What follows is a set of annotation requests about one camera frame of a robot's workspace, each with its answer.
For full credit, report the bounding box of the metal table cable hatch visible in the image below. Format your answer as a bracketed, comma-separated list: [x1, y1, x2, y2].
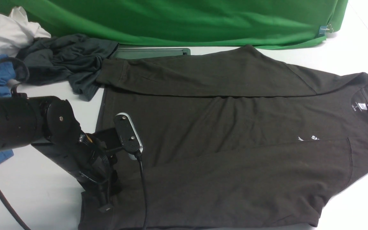
[109, 48, 190, 59]

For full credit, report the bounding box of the green backdrop cloth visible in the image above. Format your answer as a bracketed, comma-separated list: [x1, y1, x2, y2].
[0, 0, 348, 50]

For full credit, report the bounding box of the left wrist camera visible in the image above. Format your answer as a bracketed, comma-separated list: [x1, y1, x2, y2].
[113, 112, 143, 161]

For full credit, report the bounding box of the blue binder clip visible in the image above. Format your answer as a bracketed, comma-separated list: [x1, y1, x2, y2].
[318, 24, 334, 37]

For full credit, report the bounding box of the white crumpled garment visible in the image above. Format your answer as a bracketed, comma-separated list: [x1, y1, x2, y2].
[0, 6, 51, 57]

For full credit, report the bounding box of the gray long-sleeved shirt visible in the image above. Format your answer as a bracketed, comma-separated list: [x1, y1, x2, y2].
[97, 45, 368, 230]

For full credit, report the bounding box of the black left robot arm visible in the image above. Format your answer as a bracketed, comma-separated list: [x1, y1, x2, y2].
[0, 96, 121, 212]

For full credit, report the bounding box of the dark gray crumpled garment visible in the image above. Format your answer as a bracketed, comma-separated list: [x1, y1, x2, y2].
[16, 34, 119, 101]

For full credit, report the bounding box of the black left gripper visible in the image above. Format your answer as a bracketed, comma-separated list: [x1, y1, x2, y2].
[48, 99, 114, 212]

